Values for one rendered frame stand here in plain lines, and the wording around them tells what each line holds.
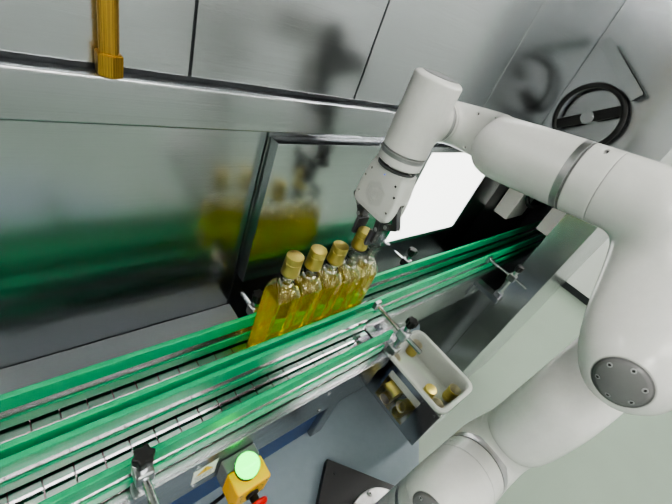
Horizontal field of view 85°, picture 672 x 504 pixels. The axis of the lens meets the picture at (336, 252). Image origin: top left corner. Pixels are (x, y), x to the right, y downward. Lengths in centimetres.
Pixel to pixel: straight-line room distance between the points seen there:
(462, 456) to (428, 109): 58
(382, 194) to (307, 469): 74
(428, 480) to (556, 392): 26
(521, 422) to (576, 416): 7
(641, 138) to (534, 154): 102
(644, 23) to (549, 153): 109
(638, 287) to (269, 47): 56
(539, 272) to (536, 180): 114
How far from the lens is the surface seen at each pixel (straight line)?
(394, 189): 68
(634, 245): 52
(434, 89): 63
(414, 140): 65
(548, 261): 164
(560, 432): 62
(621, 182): 51
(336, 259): 75
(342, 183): 83
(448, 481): 71
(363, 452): 118
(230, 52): 60
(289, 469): 110
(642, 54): 157
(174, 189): 67
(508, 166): 55
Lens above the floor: 174
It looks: 35 degrees down
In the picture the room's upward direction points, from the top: 24 degrees clockwise
